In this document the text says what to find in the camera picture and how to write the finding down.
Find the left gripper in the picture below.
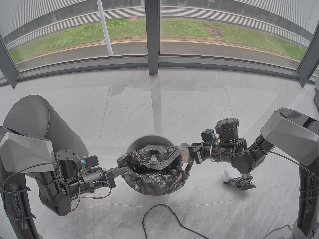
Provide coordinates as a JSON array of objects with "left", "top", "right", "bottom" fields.
[{"left": 80, "top": 167, "right": 128, "bottom": 196}]

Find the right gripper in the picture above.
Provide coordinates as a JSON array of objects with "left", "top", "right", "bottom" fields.
[{"left": 188, "top": 143, "right": 226, "bottom": 164}]

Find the black plastic bag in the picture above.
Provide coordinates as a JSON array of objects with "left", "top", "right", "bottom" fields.
[{"left": 117, "top": 142, "right": 196, "bottom": 196}]

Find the white trash bin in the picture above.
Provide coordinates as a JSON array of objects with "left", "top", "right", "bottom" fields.
[{"left": 122, "top": 133, "right": 186, "bottom": 196}]

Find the crumpled black plastic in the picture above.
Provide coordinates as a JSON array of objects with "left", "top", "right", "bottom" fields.
[{"left": 224, "top": 173, "right": 256, "bottom": 191}]

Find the window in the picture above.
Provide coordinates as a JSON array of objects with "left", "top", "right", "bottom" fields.
[{"left": 0, "top": 0, "right": 319, "bottom": 88}]

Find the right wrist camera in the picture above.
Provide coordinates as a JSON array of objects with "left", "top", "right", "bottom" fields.
[{"left": 201, "top": 129, "right": 216, "bottom": 149}]

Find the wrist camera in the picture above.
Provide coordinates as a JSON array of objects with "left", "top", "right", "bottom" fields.
[
  {"left": 82, "top": 155, "right": 99, "bottom": 173},
  {"left": 201, "top": 129, "right": 216, "bottom": 149}
]

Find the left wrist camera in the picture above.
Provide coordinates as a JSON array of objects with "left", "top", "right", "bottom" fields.
[{"left": 82, "top": 155, "right": 99, "bottom": 173}]

